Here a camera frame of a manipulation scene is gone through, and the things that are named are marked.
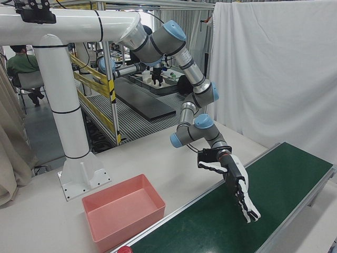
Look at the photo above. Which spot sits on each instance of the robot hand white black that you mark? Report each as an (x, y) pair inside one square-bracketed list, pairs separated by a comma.
[(238, 176)]

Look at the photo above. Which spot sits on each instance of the clear bottle with red cap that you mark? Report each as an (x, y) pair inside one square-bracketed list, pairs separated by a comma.
[(126, 249)]

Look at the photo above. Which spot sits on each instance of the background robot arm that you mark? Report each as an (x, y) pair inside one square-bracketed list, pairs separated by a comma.
[(126, 69)]

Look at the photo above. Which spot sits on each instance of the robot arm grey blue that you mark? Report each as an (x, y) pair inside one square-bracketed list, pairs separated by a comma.
[(194, 71)]

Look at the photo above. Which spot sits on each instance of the pink plastic basket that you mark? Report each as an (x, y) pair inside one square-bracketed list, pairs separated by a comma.
[(123, 210)]

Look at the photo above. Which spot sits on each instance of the green conveyor belt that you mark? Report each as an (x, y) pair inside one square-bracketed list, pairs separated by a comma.
[(210, 226)]

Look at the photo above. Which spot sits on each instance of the metal grating platform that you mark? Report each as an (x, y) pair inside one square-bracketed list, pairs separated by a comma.
[(147, 126)]

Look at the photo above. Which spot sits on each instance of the white curtain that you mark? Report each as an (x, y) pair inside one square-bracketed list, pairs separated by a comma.
[(276, 79)]

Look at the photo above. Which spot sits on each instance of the black flat mat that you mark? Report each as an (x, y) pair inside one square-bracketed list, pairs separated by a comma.
[(144, 102)]

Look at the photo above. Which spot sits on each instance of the small green capped bottle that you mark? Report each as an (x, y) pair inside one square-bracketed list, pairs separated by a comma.
[(172, 76)]

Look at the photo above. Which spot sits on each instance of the grey tray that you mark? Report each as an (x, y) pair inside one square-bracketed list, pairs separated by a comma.
[(155, 88)]

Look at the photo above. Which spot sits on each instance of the black background gripper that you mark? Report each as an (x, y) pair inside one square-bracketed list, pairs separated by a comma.
[(157, 77)]

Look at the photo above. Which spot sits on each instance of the white cup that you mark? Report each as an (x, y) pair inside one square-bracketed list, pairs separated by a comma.
[(145, 76)]

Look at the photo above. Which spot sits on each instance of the orange spring clamp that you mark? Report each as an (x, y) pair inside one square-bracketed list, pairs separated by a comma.
[(207, 19)]

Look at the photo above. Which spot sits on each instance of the yellow black safety barrier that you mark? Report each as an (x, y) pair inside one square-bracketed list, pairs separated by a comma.
[(92, 79)]

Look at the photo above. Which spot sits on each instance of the white pipe robot stand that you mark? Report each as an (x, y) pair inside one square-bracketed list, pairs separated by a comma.
[(65, 105)]

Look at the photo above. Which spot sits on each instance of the beige curtain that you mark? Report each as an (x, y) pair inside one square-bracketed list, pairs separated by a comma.
[(13, 158)]

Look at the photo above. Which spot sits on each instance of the white chair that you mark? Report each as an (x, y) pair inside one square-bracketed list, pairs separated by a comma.
[(30, 80)]

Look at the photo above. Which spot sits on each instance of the person in green shirt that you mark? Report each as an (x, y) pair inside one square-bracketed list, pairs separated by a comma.
[(21, 64)]

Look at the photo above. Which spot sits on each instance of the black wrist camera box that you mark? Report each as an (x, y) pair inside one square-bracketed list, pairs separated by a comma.
[(208, 156)]

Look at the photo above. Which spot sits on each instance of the black camera on stand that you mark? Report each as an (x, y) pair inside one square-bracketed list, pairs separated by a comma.
[(34, 13)]

